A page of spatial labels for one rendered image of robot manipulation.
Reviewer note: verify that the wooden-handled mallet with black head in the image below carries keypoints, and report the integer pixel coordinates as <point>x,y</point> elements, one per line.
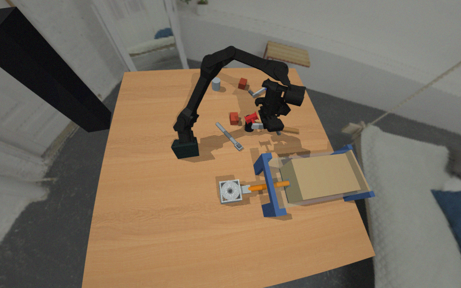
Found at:
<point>249,129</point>

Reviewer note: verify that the orange-red cube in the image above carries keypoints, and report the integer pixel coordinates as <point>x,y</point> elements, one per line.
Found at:
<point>234,118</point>
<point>242,83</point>

